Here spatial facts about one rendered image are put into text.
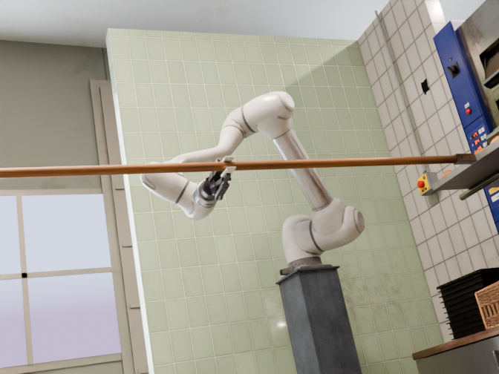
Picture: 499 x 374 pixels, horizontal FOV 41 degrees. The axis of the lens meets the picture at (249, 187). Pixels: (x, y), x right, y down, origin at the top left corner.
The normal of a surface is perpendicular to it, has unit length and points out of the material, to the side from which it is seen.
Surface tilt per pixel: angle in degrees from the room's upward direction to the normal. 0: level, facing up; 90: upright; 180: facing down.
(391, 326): 90
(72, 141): 90
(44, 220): 90
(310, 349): 90
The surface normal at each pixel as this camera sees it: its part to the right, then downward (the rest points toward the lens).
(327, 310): 0.40, -0.40
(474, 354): -0.92, 0.04
